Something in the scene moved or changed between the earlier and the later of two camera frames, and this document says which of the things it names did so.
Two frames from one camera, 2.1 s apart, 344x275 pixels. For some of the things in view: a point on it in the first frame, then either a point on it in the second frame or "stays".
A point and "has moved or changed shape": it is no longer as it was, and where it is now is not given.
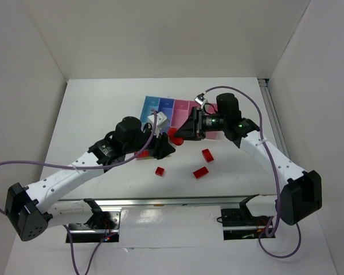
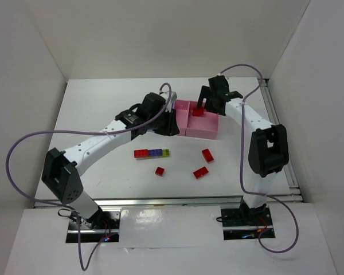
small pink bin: x=180 y=113 stays
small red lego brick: x=160 y=171 stays
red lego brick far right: x=207 y=155 stays
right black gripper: x=198 y=123 to x=211 y=95
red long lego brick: x=144 y=153 stays
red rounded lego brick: x=176 y=140 has moved or changed shape
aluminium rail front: x=220 y=201 stays
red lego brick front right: x=200 y=172 stays
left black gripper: x=157 y=146 to x=168 y=124
